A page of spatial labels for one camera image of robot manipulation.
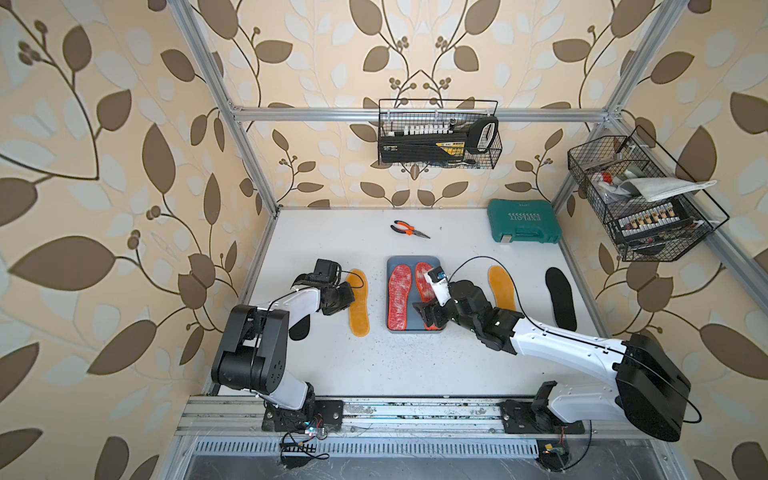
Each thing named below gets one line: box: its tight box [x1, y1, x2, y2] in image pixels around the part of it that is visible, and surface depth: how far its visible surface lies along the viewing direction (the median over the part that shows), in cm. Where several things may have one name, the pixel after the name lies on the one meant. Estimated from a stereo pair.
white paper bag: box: [620, 178, 718, 202], surface depth 63 cm
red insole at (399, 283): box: [388, 264, 411, 331], surface depth 96 cm
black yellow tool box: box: [379, 123, 496, 163], surface depth 86 cm
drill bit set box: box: [616, 200, 694, 239], surface depth 68 cm
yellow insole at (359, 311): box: [346, 269, 370, 337], surface depth 94 cm
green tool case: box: [488, 199, 562, 243], surface depth 114 cm
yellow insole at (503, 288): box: [488, 265, 517, 311], surface depth 98 cm
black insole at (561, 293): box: [545, 267, 577, 332], surface depth 98 cm
